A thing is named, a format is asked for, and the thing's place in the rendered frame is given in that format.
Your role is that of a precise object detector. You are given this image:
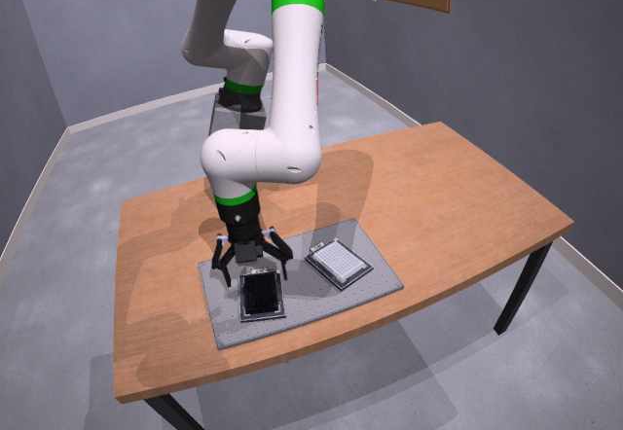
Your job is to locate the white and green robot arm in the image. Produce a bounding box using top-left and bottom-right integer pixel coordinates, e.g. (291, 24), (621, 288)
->
(181, 0), (325, 225)

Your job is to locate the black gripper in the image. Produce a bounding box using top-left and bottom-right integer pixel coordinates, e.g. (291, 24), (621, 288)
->
(211, 216), (293, 287)

